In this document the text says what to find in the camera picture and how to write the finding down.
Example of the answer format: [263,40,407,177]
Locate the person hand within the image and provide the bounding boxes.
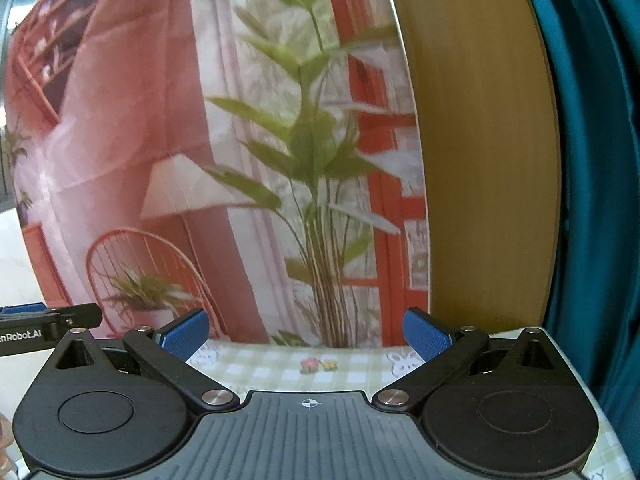
[0,414,13,476]

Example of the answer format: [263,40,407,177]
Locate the printed backdrop poster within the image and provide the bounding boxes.
[1,0,430,349]

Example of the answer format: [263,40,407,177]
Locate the green checkered tablecloth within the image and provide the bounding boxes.
[186,339,636,479]

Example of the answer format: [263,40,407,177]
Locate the brown wooden board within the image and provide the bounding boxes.
[393,0,561,333]

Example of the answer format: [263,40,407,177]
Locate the teal curtain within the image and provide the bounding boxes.
[530,0,639,464]

